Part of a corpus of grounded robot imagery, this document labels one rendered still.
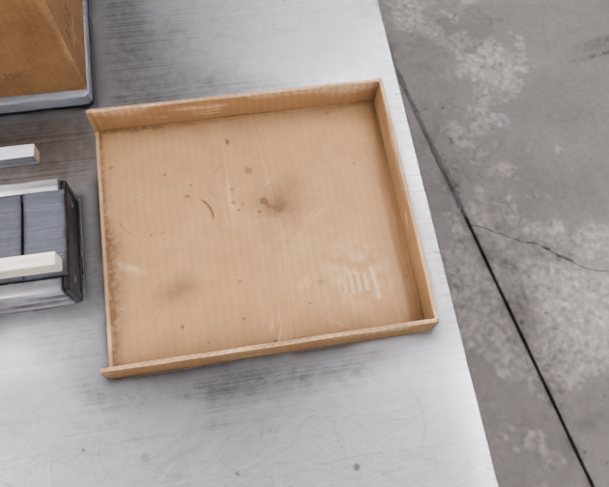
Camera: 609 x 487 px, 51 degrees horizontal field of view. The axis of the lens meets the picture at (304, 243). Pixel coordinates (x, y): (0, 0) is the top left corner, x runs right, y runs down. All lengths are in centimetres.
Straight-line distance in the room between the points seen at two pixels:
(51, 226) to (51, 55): 16
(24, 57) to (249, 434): 41
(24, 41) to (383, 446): 49
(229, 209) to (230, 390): 18
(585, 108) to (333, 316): 138
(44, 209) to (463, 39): 145
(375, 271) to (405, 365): 9
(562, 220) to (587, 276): 15
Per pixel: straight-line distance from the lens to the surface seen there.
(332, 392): 60
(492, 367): 152
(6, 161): 56
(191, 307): 61
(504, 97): 181
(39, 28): 64
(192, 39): 75
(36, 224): 62
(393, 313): 61
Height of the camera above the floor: 142
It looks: 70 degrees down
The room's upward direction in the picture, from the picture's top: 9 degrees clockwise
